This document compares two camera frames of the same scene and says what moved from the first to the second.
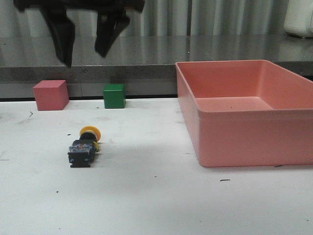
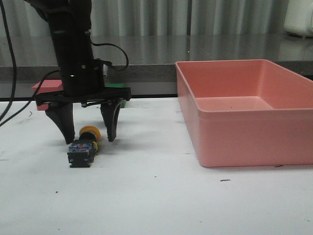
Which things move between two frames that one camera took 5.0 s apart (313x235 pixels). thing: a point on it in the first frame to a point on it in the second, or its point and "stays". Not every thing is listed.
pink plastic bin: [246, 113] stays
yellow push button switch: [81, 151] stays
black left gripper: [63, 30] to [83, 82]
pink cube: [51, 95] stays
